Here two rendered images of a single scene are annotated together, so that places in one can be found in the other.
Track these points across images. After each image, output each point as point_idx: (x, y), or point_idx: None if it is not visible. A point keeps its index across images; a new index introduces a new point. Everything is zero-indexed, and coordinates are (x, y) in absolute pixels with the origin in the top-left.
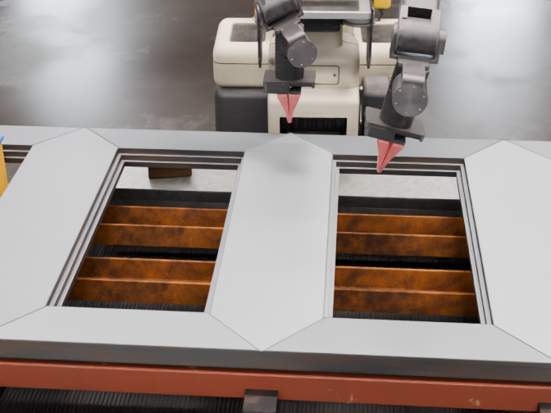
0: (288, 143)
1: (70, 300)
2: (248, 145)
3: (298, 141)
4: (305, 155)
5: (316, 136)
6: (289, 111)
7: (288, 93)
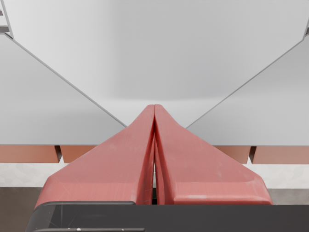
0: (161, 91)
1: None
2: (285, 76)
3: (131, 107)
4: (98, 19)
5: (86, 136)
6: (150, 124)
7: (157, 207)
